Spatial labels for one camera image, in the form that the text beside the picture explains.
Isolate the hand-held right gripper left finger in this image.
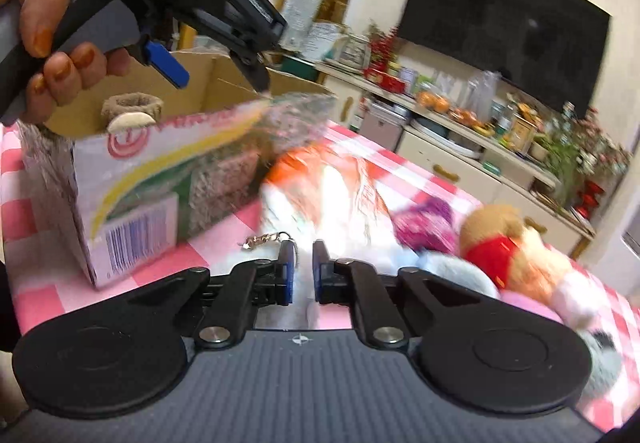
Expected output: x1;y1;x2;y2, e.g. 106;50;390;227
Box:
124;240;301;350

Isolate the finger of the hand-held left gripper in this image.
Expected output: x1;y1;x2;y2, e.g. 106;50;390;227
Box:
190;0;289;92
132;18;190;88

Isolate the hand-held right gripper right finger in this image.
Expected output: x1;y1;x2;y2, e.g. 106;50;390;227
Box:
312;239;481;350

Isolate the small gold key chain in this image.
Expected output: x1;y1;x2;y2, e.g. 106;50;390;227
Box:
243;231;297;252

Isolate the brown plush toy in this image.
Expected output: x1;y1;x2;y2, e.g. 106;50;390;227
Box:
100;93;166;136

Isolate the orange and white tissue packet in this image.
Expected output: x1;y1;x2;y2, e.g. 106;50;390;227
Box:
259;145;401;269

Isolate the printed cardboard box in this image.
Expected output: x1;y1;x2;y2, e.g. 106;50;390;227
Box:
17;50;336;289

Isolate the pink fuzzy sock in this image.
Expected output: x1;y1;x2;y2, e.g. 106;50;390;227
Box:
500;290;563;324

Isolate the green storage bin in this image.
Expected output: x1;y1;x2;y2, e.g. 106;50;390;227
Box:
281;54;321;84

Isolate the purple knit sock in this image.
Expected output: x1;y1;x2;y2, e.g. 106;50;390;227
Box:
392;197;458;256

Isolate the red flower arrangement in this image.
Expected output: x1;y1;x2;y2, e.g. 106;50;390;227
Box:
367;20;399;74

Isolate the grey fluffy plush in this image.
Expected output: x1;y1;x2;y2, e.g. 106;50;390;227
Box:
417;253;501;300
579;329;624;400

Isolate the red gift box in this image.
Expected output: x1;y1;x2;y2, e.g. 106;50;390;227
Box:
365;68;407;94

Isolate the grey storage box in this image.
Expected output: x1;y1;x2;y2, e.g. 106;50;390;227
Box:
360;100;406;152

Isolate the cream cabinet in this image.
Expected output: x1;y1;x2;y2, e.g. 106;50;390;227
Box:
315;60;598;255

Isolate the white round tray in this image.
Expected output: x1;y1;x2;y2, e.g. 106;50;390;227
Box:
410;118;484;160

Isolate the teddy bear with red shirt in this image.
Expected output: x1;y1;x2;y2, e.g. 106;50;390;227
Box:
459;204;573;304

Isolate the pile of oranges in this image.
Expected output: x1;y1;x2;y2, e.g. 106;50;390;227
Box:
417;92;482;126

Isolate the pink checkered tablecloth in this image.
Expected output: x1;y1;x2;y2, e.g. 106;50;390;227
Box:
0;120;640;434

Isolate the clear plastic bag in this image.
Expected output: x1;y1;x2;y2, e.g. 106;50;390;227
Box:
462;70;502;121

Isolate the black flat television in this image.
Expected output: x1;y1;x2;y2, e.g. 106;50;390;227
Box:
400;0;613;116

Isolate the pale fluffy sock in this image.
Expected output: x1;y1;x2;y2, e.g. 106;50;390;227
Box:
551;269;609;330

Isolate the potted plant with flowers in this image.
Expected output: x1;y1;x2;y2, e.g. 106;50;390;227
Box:
537;103;632;210

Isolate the red candle holder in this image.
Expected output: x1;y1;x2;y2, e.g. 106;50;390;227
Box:
575;180;606;222

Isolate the wooden picture frame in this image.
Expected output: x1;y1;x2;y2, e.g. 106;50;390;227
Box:
510;115;537;154

